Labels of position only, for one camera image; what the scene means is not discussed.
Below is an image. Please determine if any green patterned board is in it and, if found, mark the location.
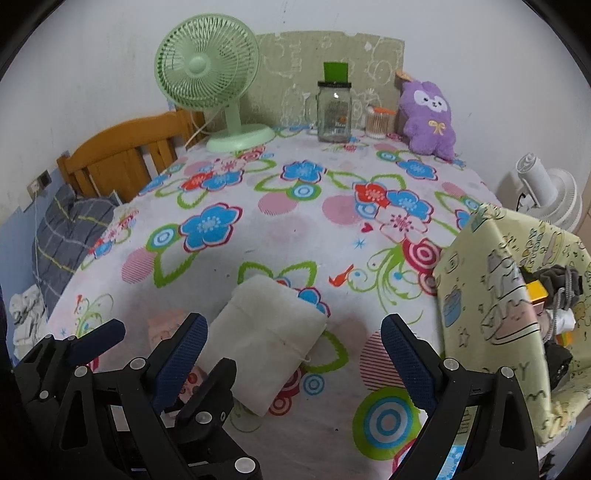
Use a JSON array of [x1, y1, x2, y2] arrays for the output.
[[254, 31, 406, 133]]

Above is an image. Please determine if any white small item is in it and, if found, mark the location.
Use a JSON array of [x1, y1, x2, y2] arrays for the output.
[[553, 306, 577, 334]]

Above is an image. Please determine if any white standing fan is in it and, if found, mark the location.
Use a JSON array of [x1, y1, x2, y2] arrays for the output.
[[501, 154, 584, 232]]

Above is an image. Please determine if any black small item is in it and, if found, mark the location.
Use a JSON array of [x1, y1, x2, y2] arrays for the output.
[[545, 344, 574, 391]]

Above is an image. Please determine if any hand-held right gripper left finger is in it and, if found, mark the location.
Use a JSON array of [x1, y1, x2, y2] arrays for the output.
[[48, 313, 208, 480]]

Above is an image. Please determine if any floral tablecloth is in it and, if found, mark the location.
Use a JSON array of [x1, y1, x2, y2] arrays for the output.
[[46, 124, 509, 480]]

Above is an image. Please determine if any white fan cable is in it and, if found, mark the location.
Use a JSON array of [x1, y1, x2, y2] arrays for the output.
[[184, 110, 209, 151]]

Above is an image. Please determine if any wall socket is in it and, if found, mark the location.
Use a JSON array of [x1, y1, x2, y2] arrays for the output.
[[28, 169, 52, 195]]

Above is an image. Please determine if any green plastic cup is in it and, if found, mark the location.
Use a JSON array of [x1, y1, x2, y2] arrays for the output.
[[322, 61, 350, 85]]

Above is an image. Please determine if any grey plaid pillow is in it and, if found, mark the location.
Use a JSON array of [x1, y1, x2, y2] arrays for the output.
[[31, 184, 122, 315]]

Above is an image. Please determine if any white crumpled cloth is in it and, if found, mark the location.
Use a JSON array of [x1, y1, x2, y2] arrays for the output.
[[8, 283, 49, 359]]

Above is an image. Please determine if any orange yellow cube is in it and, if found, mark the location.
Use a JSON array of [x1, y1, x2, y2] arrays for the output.
[[526, 278, 551, 305]]

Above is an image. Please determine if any white cloth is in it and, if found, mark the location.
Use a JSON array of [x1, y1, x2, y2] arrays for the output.
[[8, 283, 49, 359], [209, 275, 329, 419]]

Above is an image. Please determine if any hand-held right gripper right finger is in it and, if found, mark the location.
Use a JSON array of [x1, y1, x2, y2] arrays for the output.
[[381, 314, 540, 480]]

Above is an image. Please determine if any green desk fan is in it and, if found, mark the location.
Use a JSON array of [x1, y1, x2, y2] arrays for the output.
[[154, 14, 277, 153]]

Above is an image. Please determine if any wooden bed headboard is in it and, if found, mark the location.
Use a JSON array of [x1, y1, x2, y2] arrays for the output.
[[56, 110, 206, 204]]

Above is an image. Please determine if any grey sock bundle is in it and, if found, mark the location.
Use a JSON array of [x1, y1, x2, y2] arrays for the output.
[[537, 264, 584, 308]]

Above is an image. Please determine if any yellow patterned fabric basket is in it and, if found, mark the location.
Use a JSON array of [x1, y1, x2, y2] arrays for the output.
[[433, 203, 591, 447]]

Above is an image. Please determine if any glass jar mug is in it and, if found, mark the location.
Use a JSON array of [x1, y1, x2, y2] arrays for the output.
[[303, 80, 353, 143]]

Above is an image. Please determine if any purple plush toy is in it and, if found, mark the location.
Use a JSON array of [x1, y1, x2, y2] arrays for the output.
[[397, 80, 458, 161]]

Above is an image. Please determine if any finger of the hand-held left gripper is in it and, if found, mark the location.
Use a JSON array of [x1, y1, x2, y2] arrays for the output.
[[13, 318, 127, 403], [159, 357, 263, 480]]

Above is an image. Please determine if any small toothpick jar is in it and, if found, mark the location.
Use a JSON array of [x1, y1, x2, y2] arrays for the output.
[[364, 106, 397, 138]]

